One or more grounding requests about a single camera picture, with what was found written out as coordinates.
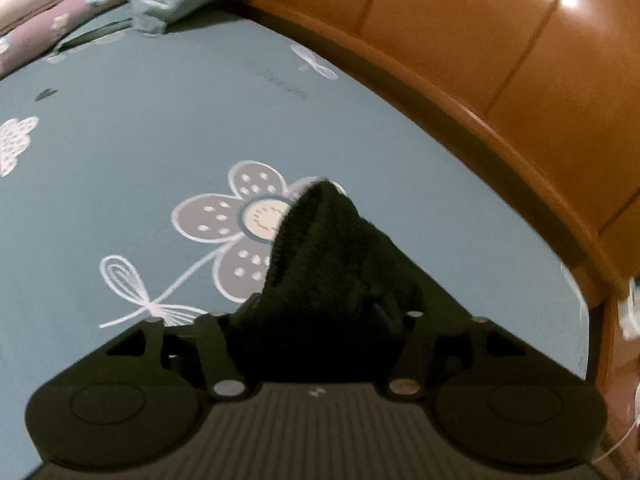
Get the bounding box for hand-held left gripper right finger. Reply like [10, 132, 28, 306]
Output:
[386, 312, 568, 403]

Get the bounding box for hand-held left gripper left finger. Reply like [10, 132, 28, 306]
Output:
[62, 312, 248, 402]

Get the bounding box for black drawstring pants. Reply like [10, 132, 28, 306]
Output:
[225, 179, 473, 383]

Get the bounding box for white plastic object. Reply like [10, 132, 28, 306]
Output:
[619, 277, 640, 341]

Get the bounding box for wooden headboard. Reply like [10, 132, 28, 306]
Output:
[225, 0, 640, 480]

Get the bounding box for pink floral quilt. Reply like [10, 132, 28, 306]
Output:
[0, 0, 131, 78]

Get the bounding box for white cable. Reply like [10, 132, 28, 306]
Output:
[590, 387, 640, 466]

